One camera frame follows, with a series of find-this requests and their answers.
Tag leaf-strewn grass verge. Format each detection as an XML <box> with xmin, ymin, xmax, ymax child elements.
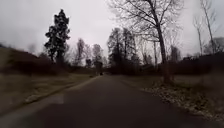
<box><xmin>114</xmin><ymin>73</ymin><xmax>224</xmax><ymax>123</ymax></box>

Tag brown grass verge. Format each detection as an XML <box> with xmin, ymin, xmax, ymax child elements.
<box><xmin>0</xmin><ymin>72</ymin><xmax>98</xmax><ymax>115</ymax></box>

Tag pale path edge strip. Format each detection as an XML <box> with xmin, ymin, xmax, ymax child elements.
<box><xmin>0</xmin><ymin>75</ymin><xmax>100</xmax><ymax>128</ymax></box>

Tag tall dark evergreen tree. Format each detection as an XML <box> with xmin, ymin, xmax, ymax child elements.
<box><xmin>43</xmin><ymin>8</ymin><xmax>72</xmax><ymax>66</ymax></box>

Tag long dark hedge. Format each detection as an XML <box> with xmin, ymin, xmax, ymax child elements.
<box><xmin>108</xmin><ymin>52</ymin><xmax>224</xmax><ymax>76</ymax></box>

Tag dark bushes on slope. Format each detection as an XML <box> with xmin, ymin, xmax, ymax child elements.
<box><xmin>0</xmin><ymin>45</ymin><xmax>98</xmax><ymax>76</ymax></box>

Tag dark asphalt path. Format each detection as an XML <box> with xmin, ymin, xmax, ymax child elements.
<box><xmin>0</xmin><ymin>74</ymin><xmax>224</xmax><ymax>128</ymax></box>

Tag group of thin bare trees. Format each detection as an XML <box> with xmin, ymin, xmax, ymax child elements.
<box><xmin>192</xmin><ymin>0</ymin><xmax>224</xmax><ymax>56</ymax></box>

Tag large bare tree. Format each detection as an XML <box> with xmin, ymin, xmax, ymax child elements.
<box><xmin>107</xmin><ymin>0</ymin><xmax>185</xmax><ymax>84</ymax></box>

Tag row of distant trees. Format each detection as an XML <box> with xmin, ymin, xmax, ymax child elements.
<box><xmin>71</xmin><ymin>27</ymin><xmax>158</xmax><ymax>76</ymax></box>

